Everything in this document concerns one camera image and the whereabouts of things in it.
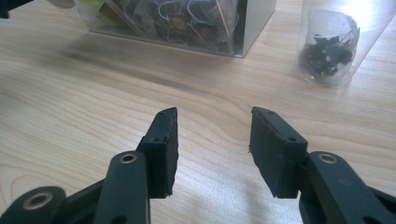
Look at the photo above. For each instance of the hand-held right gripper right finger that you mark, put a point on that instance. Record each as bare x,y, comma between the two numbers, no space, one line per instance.
274,155

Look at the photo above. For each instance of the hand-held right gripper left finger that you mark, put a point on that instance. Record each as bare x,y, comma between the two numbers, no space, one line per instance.
162,155

